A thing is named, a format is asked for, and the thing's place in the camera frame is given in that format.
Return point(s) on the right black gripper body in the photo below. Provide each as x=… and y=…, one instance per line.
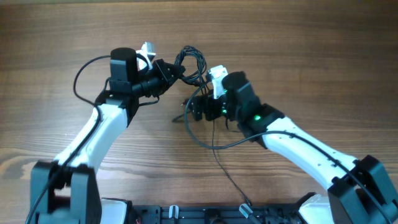
x=198, y=106

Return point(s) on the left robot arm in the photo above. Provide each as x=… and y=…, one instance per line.
x=65, y=190

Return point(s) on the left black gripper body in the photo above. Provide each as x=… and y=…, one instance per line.
x=160, y=81

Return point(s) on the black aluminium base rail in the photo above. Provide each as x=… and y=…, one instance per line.
x=174, y=214

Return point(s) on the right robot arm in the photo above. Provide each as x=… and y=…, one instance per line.
x=358, y=190

